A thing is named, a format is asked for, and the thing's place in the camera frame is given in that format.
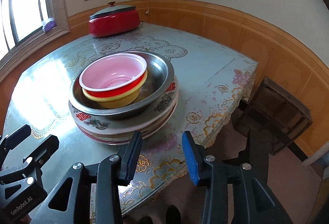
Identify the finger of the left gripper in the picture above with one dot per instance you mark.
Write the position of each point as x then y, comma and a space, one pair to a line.
41, 154
10, 141

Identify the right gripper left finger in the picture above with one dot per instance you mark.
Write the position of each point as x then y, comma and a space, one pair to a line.
114, 171

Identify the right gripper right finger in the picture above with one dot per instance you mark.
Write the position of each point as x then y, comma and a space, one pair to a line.
206, 171

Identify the large purple floral plate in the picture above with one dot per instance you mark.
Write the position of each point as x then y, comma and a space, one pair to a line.
128, 139

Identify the yellow plastic bowl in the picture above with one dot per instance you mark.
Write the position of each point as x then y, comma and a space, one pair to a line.
131, 92

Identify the red plastic bowl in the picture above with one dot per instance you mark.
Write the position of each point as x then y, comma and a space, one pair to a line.
113, 75

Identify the stainless steel bowl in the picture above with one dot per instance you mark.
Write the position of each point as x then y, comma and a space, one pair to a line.
160, 76

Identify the dark wooden stool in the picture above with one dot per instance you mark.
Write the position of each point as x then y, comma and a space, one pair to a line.
276, 114

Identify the purple tissue pack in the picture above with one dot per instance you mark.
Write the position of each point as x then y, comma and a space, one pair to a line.
48, 24

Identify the red electric cooking pot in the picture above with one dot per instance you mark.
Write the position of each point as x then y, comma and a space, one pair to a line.
114, 19

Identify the window with metal frame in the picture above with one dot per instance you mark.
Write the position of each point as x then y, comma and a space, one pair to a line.
21, 29

